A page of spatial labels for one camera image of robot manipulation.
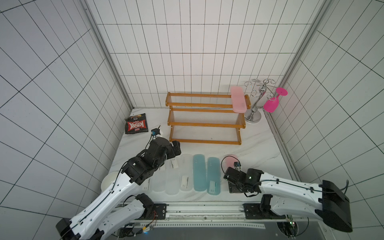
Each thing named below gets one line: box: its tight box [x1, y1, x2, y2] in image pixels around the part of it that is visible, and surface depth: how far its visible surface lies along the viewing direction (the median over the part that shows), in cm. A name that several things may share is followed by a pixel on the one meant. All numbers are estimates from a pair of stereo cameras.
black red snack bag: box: [124, 113, 149, 134], surface depth 109 cm
